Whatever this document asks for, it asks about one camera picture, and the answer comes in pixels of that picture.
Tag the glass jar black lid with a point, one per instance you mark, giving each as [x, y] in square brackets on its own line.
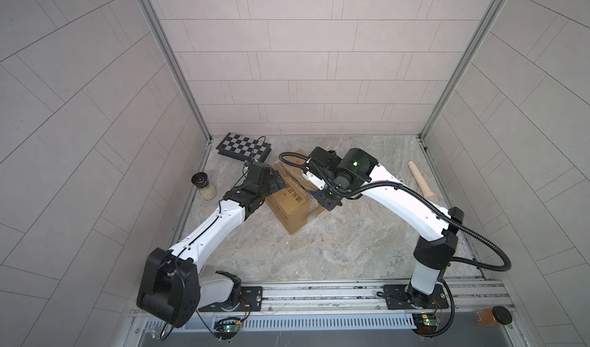
[205, 188]

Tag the right green circuit board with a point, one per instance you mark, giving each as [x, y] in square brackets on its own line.
[425, 323]

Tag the black white chessboard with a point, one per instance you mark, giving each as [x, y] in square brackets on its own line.
[244, 148]

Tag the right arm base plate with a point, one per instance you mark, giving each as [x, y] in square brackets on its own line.
[401, 297]

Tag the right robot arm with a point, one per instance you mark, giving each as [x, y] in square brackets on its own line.
[359, 174]

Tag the aluminium front rail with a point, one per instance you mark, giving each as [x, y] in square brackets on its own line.
[344, 314]

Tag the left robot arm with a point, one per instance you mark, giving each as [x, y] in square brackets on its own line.
[171, 288]

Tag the corner aluminium post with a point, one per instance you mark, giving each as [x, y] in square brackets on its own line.
[488, 19]
[151, 17]

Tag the left green circuit board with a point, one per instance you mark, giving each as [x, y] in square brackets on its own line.
[227, 328]

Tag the left corner aluminium post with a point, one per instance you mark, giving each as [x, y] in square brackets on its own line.
[151, 17]

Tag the brown cardboard express box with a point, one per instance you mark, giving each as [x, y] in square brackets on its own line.
[294, 205]

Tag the right corner aluminium post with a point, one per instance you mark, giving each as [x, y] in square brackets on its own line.
[488, 19]

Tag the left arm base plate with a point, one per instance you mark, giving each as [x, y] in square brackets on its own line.
[247, 298]

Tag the metal ring hook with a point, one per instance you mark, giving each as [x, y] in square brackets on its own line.
[157, 331]

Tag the wooden rolling pin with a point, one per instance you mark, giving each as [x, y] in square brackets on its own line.
[422, 183]

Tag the green circuit board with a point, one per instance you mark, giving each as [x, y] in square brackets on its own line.
[425, 323]
[227, 328]

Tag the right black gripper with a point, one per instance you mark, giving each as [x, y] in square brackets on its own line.
[325, 202]

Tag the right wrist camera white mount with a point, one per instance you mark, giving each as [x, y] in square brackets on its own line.
[315, 180]

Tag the brown jar black lid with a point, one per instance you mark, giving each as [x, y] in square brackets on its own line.
[496, 315]

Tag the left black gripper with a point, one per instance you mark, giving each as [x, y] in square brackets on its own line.
[273, 189]

